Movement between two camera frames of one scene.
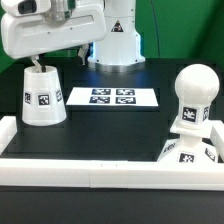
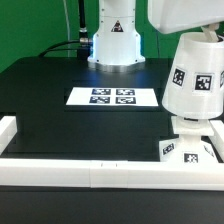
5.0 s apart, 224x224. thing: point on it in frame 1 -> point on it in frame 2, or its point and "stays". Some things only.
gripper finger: (35, 59) -> (211, 30)
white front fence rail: (63, 173) stays
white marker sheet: (110, 96) stays
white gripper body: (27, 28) -> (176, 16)
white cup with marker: (42, 99) -> (195, 84)
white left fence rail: (8, 129) stays
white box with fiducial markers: (217, 136) stays
